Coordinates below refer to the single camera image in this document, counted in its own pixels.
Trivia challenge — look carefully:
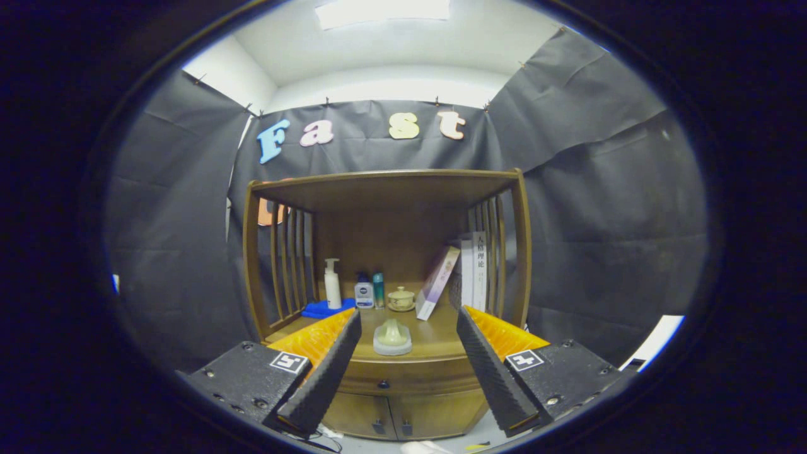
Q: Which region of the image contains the black cable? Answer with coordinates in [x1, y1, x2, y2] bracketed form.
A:
[277, 424, 344, 453]

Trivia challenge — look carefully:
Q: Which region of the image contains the black backdrop cloth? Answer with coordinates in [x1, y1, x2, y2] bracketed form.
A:
[104, 26, 708, 370]

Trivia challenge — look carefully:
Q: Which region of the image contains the brown wooden countertop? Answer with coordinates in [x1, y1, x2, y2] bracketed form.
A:
[262, 296, 524, 363]

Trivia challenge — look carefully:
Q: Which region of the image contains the purple and white book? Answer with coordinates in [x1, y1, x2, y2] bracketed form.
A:
[415, 246, 462, 321]

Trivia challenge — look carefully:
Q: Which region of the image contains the white book with black characters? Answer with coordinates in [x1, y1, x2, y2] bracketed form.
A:
[472, 231, 488, 313]

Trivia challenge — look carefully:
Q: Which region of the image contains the white pump bottle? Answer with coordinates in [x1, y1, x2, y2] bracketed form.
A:
[323, 258, 342, 310]

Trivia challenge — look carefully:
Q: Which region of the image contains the blue folded cloth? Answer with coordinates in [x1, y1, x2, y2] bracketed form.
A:
[301, 298, 357, 320]

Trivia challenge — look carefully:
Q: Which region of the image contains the wooden cabinet door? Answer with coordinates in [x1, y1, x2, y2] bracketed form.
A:
[390, 390, 489, 439]
[323, 391, 398, 441]

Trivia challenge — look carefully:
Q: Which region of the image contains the small white bottle blue cap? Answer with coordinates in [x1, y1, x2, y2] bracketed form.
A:
[354, 272, 375, 310]

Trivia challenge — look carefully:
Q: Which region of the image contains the brown wooden drawer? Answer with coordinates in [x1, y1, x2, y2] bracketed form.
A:
[340, 356, 483, 398]

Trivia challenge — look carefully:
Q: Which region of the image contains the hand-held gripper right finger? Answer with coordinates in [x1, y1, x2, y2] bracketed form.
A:
[456, 305, 637, 438]

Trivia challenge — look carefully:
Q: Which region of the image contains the white rounded object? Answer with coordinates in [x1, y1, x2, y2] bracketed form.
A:
[400, 440, 455, 454]

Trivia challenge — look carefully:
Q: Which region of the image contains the plain white book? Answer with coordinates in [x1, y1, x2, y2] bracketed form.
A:
[460, 238, 475, 308]

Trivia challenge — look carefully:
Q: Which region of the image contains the brown wooden cabinet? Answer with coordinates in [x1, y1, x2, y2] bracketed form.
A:
[243, 168, 533, 441]

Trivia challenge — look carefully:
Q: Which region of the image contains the beige lidded teacup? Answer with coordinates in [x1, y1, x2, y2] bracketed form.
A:
[386, 286, 416, 313]

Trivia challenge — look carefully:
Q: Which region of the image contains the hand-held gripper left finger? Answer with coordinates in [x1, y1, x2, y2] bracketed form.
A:
[177, 308, 363, 437]

